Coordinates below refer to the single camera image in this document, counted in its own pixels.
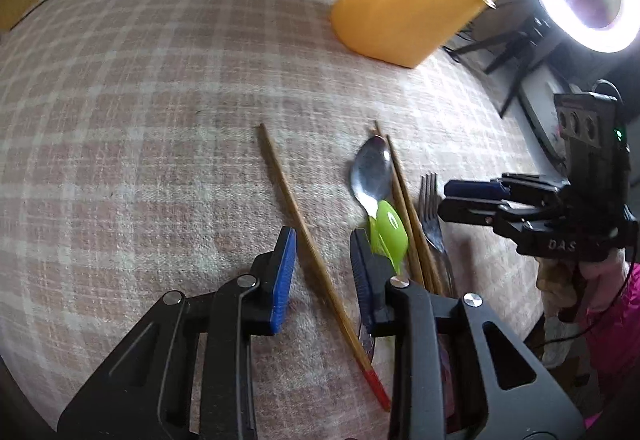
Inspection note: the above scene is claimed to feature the steel fork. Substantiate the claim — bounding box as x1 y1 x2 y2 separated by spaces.
418 172 457 297

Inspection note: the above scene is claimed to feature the green plastic spoon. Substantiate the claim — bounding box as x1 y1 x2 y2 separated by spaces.
369 200 409 275

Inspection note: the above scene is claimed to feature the wooden chopstick red tip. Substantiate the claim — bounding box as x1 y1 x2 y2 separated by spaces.
257 122 392 413

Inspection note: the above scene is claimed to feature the steel spoon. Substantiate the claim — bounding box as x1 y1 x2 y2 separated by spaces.
349 135 392 218

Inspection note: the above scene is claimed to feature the pink sleeve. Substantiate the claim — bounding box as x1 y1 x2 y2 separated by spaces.
580 249 639 408

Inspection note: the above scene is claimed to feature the black tripod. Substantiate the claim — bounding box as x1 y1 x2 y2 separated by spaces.
444 15 566 118

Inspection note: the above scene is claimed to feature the pink plaid tablecloth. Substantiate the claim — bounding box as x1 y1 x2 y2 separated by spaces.
1 0 537 425

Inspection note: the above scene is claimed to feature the black camera box right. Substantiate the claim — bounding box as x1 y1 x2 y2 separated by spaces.
553 92 631 222

